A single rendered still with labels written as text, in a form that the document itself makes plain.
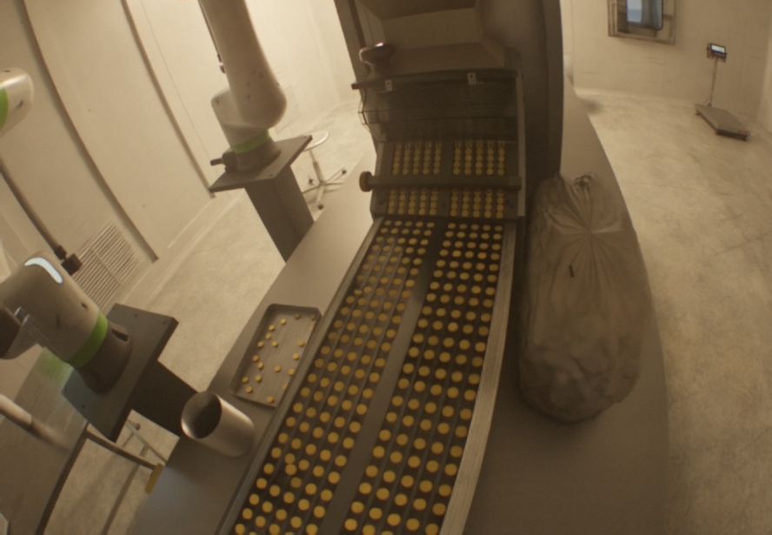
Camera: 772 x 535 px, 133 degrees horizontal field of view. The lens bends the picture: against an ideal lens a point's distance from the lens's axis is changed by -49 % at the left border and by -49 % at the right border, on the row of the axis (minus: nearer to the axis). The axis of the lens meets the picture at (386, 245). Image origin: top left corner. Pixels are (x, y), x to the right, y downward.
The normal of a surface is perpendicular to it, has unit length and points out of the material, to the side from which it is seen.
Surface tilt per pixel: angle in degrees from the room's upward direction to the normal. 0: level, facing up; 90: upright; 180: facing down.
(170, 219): 90
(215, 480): 0
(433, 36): 90
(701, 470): 0
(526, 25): 90
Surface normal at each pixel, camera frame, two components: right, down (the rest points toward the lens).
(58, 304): 0.96, -0.03
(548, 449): -0.22, -0.72
